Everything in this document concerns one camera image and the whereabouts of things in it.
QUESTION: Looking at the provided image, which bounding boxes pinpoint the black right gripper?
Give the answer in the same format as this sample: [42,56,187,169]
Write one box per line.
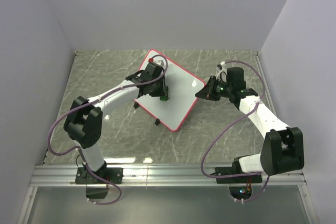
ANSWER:
[195,76,232,102]

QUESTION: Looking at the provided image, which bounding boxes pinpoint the black whiteboard foot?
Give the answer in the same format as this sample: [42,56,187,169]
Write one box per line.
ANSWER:
[133,102,140,109]
[154,119,161,126]

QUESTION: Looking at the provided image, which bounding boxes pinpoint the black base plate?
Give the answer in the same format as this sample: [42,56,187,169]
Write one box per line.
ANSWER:
[214,165,263,184]
[75,167,123,185]

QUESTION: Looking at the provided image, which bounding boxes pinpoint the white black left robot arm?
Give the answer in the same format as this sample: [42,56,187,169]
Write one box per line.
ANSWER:
[64,61,168,183]

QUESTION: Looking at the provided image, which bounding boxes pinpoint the pink-framed whiteboard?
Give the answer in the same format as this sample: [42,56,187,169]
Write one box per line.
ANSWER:
[135,58,205,132]

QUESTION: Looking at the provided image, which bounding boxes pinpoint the green bone-shaped eraser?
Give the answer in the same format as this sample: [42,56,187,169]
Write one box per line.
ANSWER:
[160,95,169,101]

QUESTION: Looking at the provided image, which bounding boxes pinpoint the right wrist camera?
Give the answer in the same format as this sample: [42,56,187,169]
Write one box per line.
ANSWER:
[216,61,227,79]

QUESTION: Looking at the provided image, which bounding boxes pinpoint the aluminium mounting rail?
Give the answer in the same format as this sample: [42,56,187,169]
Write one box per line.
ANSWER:
[28,163,308,188]

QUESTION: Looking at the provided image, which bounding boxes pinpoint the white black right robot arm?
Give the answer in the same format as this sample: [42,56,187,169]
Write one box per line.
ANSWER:
[195,67,305,182]

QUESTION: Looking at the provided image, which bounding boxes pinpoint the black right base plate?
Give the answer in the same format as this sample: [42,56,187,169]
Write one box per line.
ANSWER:
[214,165,263,184]

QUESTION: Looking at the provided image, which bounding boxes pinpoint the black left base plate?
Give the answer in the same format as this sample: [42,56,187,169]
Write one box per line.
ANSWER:
[75,167,123,185]

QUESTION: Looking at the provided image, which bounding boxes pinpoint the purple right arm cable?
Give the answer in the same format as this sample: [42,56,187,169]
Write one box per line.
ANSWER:
[200,60,271,204]

